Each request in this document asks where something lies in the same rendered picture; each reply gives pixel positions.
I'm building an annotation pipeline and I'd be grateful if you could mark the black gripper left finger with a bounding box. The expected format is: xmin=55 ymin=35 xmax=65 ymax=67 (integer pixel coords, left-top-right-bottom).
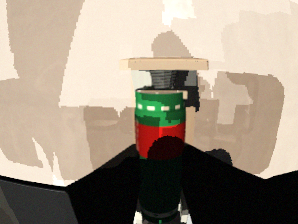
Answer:
xmin=0 ymin=144 xmax=141 ymax=224

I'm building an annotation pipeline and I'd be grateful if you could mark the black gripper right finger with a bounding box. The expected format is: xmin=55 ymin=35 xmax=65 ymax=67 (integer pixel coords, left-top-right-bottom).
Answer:
xmin=181 ymin=143 xmax=298 ymax=224

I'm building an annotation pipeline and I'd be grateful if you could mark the green and red cylinder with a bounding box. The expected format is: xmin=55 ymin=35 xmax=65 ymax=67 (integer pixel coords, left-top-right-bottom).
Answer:
xmin=134 ymin=88 xmax=186 ymax=224

